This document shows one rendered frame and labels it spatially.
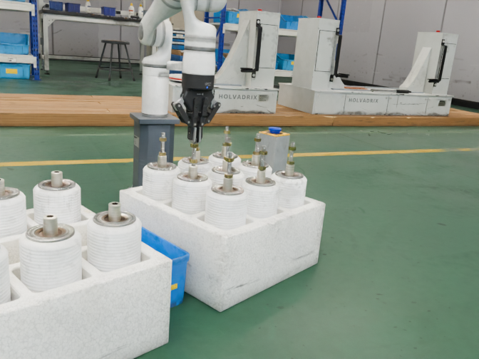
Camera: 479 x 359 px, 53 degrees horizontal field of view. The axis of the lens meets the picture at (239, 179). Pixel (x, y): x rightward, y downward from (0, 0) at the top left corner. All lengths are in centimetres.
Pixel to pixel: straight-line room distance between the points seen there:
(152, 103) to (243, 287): 81
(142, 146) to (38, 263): 95
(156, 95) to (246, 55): 202
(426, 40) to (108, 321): 427
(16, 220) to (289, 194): 64
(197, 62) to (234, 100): 238
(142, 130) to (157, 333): 89
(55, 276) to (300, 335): 51
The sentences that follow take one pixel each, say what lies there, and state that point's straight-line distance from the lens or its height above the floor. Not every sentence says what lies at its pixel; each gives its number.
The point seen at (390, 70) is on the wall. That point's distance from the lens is 795.
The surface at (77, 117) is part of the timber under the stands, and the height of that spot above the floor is 6.
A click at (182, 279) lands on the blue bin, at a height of 6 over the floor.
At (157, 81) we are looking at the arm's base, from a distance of 168.
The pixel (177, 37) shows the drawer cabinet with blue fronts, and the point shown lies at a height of 57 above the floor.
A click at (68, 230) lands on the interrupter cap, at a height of 25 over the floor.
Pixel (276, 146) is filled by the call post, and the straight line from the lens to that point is 146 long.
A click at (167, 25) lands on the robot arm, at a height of 61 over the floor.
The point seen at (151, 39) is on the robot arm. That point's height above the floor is 56.
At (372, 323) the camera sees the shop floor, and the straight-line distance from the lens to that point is 115.
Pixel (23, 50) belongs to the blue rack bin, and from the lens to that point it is 578.
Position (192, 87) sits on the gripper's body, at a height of 47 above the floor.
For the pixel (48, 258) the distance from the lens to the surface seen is 81.
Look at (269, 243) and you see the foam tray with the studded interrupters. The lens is 114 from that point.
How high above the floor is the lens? 58
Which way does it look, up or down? 16 degrees down
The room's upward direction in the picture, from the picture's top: 5 degrees clockwise
